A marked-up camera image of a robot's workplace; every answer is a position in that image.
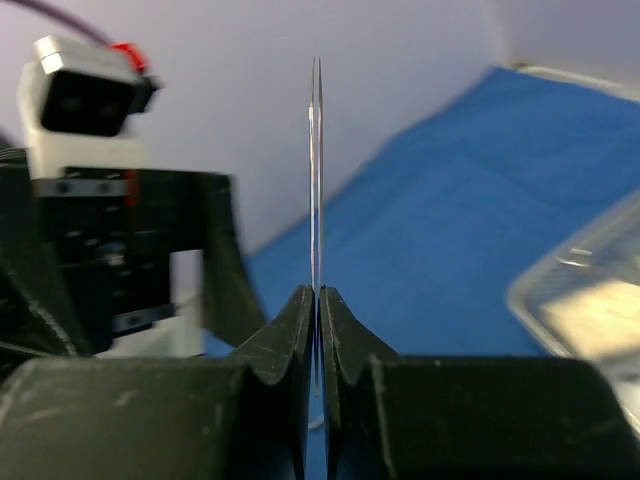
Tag blue surgical drape cloth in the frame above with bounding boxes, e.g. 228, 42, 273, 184
202, 64, 640, 361

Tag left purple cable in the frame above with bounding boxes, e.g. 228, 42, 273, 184
9, 0, 114, 49

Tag steel tweezers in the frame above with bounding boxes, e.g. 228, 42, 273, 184
308, 57, 323, 398

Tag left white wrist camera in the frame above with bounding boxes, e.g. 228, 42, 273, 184
17, 35, 159, 179

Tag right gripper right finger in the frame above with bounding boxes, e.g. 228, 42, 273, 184
318, 287, 639, 479

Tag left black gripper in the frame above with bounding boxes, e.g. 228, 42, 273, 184
1, 148, 266, 356

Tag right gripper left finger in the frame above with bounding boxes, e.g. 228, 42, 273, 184
1, 286, 314, 479

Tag steel mesh instrument tray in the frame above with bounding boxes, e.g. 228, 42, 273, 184
504, 184, 640, 381

